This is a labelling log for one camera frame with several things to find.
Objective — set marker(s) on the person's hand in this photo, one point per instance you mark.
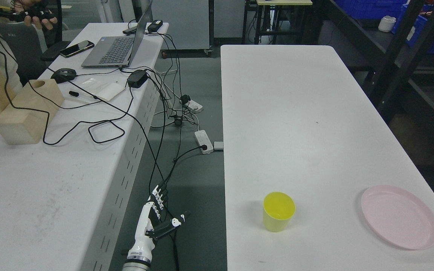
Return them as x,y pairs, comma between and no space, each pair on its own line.
21,5

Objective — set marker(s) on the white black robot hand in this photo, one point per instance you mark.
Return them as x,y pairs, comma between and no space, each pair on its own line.
150,229

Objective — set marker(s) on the yellow plastic cup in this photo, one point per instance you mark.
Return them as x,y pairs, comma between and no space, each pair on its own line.
278,209

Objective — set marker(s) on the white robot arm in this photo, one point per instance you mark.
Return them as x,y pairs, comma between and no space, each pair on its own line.
136,266

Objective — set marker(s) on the dark metal shelf rack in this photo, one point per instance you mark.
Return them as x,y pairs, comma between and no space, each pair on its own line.
400,82

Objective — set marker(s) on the black handheld controller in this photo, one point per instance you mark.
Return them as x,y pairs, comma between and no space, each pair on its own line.
42,12

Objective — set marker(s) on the black smartphone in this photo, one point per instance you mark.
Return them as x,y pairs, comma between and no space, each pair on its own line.
76,49

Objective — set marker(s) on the black computer mouse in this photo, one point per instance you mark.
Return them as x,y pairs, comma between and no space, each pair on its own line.
64,75

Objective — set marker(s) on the white table left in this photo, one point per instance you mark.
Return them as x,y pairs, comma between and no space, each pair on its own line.
62,203

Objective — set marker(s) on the white table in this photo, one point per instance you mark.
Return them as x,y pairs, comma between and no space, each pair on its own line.
62,203
296,121

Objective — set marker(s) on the white power strip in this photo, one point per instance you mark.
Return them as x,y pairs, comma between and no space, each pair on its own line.
202,139
194,107

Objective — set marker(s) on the silver laptop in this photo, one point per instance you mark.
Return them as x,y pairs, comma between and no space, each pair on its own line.
118,51

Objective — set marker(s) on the white paper packet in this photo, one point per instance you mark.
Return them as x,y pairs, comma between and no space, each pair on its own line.
95,87

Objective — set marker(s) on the wooden block with hole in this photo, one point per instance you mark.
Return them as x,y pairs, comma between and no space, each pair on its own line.
25,120

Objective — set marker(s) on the black adapter behind laptop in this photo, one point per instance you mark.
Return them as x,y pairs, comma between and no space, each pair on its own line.
155,26

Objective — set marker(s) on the black power adapter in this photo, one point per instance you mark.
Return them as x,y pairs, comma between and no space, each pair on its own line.
137,78

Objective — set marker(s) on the white table right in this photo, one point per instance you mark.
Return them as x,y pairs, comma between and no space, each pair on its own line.
296,121

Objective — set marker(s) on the pink plastic plate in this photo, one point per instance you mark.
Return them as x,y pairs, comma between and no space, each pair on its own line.
399,217

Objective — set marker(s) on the blue plastic crate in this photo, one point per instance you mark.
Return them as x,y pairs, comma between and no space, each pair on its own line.
377,9

